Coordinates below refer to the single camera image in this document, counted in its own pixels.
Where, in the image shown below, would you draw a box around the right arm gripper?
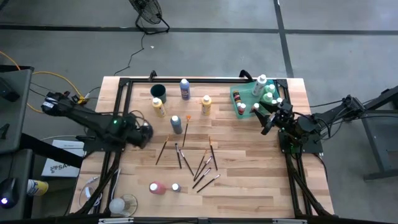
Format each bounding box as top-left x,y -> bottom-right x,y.
253,101 -> 295,136

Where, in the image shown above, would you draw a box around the black brush gold ferrule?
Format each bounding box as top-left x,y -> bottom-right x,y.
155,135 -> 170,166

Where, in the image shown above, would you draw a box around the yellow paint bottle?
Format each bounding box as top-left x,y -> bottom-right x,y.
201,95 -> 213,116
151,97 -> 167,118

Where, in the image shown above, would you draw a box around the dark teal paint bottle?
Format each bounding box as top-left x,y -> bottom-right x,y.
170,115 -> 183,135

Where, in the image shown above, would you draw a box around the blue-purple paint bottle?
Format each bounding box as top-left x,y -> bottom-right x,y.
179,78 -> 191,101

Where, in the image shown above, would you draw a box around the teal plastic bin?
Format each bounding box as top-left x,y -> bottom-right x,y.
229,79 -> 282,119

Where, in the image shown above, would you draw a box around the dark green cup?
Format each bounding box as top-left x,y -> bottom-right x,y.
150,83 -> 167,104

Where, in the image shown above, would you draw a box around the short black brush silver ferrule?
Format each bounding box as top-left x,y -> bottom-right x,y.
174,142 -> 183,170

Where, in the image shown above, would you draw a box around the black brush orange fan bristles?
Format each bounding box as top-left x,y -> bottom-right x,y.
182,114 -> 192,148

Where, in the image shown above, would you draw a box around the white dome device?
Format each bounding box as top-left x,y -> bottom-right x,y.
108,194 -> 139,218

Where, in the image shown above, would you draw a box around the thick black brush silver ferrule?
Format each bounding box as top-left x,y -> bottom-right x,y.
192,167 -> 213,190

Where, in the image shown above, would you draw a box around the white cardboard box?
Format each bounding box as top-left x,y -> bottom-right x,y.
40,139 -> 85,178

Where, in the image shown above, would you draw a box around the black diagonal bar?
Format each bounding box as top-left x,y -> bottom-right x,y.
20,133 -> 85,169

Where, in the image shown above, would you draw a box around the black side stand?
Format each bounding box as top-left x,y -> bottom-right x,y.
360,85 -> 398,181

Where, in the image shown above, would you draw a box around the yellow can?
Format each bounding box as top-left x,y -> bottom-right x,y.
26,179 -> 50,197

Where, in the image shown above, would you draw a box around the black floor fan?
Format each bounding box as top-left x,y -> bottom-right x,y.
128,0 -> 171,35

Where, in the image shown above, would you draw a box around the grey desk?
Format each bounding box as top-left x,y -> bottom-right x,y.
0,65 -> 35,220

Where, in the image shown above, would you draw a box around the black computer mouse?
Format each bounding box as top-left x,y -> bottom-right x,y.
0,177 -> 20,210

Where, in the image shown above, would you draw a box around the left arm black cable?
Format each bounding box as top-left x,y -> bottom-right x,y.
102,109 -> 150,128

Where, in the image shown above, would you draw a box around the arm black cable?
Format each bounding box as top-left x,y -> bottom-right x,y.
309,96 -> 398,125
102,109 -> 150,128

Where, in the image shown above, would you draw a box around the black aluminium table frame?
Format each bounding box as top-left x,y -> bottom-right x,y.
73,76 -> 335,224

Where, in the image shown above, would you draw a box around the white cable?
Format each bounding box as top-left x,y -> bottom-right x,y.
77,167 -> 122,215

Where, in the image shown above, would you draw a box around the black fan cable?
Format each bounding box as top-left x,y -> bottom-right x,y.
113,32 -> 146,77

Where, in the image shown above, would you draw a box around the yellow cable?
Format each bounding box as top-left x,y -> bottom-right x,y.
0,50 -> 90,114

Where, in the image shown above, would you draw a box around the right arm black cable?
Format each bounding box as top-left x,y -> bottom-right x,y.
309,96 -> 398,125

